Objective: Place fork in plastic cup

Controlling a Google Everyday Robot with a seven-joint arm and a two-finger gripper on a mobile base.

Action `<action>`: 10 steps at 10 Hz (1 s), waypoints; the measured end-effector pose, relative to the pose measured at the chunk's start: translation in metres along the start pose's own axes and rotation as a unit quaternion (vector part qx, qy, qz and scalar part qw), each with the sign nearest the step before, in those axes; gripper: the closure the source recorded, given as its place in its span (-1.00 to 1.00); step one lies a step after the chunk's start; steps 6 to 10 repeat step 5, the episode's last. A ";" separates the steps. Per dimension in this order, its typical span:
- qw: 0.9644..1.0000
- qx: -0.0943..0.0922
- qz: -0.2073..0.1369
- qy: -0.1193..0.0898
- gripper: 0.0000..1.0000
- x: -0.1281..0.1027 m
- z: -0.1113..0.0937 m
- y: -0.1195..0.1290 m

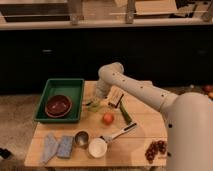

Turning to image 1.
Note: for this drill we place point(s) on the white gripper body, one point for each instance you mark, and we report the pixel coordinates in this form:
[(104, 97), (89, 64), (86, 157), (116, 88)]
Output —
[(102, 89)]

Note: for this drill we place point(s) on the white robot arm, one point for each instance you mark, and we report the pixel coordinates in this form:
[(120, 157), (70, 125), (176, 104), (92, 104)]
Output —
[(188, 118)]

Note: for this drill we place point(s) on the small metal cup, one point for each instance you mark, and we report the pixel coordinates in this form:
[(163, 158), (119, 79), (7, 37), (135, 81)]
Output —
[(81, 139)]

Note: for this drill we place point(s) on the white measuring cup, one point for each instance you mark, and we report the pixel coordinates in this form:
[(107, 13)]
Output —
[(97, 148)]

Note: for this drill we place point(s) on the wooden block with black edge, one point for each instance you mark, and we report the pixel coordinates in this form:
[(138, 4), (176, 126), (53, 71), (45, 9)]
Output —
[(115, 98)]

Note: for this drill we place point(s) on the green chili pepper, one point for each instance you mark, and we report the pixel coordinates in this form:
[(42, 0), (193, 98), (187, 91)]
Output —
[(125, 114)]

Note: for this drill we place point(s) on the orange tomato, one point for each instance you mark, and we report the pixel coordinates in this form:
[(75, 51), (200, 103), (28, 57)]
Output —
[(108, 118)]

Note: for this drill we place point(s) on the green plastic tray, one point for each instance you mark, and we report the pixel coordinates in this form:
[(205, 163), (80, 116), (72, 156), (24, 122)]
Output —
[(70, 87)]

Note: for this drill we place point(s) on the dark red bowl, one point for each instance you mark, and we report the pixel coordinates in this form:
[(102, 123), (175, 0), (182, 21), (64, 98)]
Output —
[(58, 106)]

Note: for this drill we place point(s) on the blue sponge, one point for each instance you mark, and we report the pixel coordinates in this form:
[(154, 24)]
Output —
[(65, 147)]

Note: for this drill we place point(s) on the grey blue cloth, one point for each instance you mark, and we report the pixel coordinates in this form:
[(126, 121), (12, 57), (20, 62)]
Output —
[(50, 148)]

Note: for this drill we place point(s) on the red grape bunch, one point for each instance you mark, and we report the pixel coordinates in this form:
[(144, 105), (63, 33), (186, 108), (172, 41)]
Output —
[(154, 148)]

